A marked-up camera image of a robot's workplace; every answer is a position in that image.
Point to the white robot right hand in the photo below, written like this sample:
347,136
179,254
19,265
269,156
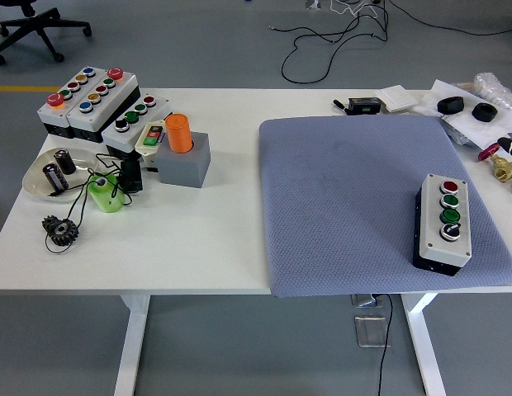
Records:
505,143

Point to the four-button control box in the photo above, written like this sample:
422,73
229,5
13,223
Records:
433,231

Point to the four-button box with black knob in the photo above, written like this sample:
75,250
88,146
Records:
115,138

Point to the five-button box with mushroom button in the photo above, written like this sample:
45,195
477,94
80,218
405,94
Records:
103,103
53,113

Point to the clear plastic packet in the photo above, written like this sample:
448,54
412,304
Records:
458,134

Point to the clear bubble wrap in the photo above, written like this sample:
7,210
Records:
495,90

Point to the white paper sheet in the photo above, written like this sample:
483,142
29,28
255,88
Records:
446,88

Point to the black module with green label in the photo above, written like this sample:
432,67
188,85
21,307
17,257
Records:
363,105

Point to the grey-blue textured mat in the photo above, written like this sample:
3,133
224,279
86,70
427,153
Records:
342,206

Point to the white table leg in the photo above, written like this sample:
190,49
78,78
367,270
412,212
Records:
423,338
132,338

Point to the open metal floor socket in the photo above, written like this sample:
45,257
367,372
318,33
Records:
363,300

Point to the metal floor socket plate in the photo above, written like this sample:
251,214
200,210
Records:
371,332

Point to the grey block with hole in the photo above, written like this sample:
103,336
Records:
181,169

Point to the orange cylinder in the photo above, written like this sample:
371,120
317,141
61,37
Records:
178,134

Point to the small black adapter box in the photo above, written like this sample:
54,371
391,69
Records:
131,175

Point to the green plastic cylinder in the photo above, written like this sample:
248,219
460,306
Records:
107,200

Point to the black cylindrical capacitor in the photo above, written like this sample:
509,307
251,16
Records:
55,179
66,163

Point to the black bevel gear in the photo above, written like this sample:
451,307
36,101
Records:
62,233

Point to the silver metal dish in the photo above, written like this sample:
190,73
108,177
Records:
37,181

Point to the black office chair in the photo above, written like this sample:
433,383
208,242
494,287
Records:
33,22

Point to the white switch plate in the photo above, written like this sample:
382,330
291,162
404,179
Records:
398,98

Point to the cream red-green switch box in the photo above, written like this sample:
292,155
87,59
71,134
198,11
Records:
145,149

